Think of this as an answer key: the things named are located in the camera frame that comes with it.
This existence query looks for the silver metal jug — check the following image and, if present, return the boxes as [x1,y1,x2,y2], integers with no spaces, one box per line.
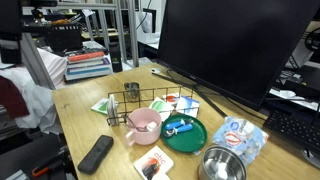
[124,81,141,103]

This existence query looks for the white card with orange circle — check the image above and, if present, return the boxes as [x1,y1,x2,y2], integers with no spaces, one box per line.
[162,92,181,105]

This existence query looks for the white blue card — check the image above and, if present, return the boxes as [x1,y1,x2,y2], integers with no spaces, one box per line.
[175,95,201,118]

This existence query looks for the metal spoon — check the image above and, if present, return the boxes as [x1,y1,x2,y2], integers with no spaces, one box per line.
[125,114,158,133]

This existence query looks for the pink bowl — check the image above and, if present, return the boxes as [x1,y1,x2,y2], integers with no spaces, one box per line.
[125,107,163,147]

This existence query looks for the tall black box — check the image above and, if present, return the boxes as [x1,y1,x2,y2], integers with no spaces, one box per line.
[108,41,124,73]

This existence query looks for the green plate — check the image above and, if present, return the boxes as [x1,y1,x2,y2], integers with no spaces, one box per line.
[160,113,208,154]

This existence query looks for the white card with green circle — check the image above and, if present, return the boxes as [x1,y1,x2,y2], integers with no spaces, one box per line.
[90,97,111,116]

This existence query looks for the white abc card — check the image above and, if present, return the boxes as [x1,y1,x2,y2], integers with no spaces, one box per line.
[133,145,175,180]

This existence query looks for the blue white book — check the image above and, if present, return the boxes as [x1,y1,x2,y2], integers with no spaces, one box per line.
[64,64,114,82]

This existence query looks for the purple spined book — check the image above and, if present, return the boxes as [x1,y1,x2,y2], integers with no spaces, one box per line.
[66,57,112,70]

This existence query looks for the red book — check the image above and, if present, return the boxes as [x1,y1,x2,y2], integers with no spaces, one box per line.
[67,50,106,63]

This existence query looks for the black computer monitor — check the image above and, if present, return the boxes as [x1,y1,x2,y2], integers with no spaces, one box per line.
[156,0,320,109]

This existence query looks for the black oblong case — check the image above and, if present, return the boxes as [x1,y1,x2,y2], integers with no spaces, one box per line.
[77,134,115,175]

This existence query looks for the stainless steel bowl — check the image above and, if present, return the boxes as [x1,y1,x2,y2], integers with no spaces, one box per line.
[197,144,248,180]

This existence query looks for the blue wipes packet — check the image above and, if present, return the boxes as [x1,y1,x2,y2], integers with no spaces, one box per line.
[212,115,269,166]

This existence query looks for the black slatted crate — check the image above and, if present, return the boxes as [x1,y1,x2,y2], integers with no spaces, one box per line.
[46,23,84,53]

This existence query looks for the white cloth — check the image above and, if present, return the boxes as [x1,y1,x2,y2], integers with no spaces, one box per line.
[0,48,68,134]

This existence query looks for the black keyboard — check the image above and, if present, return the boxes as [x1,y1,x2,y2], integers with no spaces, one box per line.
[263,109,320,154]

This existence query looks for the dark red cloth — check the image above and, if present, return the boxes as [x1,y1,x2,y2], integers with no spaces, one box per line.
[0,75,30,120]

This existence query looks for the black wire rack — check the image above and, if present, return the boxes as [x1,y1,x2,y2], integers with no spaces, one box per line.
[106,85,201,127]

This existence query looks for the blue handled kitchen tool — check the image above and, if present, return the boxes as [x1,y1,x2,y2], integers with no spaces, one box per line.
[163,118,195,138]

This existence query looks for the aluminium frame upright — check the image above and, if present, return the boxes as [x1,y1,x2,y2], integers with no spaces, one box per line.
[128,0,140,68]

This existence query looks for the aluminium frame post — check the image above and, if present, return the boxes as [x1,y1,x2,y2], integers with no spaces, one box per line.
[20,31,56,91]

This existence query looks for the orange handled tool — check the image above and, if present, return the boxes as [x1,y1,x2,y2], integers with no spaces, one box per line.
[32,154,64,178]

